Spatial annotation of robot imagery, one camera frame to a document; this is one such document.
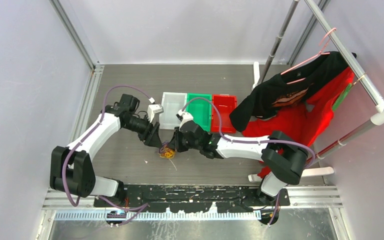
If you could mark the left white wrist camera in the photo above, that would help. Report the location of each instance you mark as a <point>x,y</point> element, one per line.
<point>153,109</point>

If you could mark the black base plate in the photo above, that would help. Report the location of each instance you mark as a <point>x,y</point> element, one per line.
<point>161,198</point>

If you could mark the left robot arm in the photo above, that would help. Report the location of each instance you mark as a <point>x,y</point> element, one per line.
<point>71,168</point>

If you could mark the white plastic bin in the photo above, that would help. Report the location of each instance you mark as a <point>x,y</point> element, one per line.
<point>171,102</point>

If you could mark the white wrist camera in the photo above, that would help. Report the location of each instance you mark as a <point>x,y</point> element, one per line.
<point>184,116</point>
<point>153,109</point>

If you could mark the green plastic bin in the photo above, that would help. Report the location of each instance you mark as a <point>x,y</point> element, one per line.
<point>200,109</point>

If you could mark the metal clothes rack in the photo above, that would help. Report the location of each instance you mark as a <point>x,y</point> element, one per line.
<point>350,58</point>

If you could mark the pink clothes hanger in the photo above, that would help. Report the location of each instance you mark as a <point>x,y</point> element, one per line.
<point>325,40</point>

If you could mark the black t-shirt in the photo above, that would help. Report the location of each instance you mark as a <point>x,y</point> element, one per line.
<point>287,90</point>

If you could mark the green clothes hanger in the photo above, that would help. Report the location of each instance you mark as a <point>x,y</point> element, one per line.
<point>340,98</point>

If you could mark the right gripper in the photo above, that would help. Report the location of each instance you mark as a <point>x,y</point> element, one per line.
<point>175,143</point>

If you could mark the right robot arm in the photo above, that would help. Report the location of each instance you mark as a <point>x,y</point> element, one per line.
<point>285,158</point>

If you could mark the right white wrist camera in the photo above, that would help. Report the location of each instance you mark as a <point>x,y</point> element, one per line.
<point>184,116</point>

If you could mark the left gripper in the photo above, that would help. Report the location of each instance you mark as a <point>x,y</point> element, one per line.
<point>150,132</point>

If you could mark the red t-shirt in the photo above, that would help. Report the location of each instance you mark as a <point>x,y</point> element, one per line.
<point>304,122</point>

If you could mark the red plastic bin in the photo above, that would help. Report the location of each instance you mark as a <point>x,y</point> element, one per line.
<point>225,104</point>

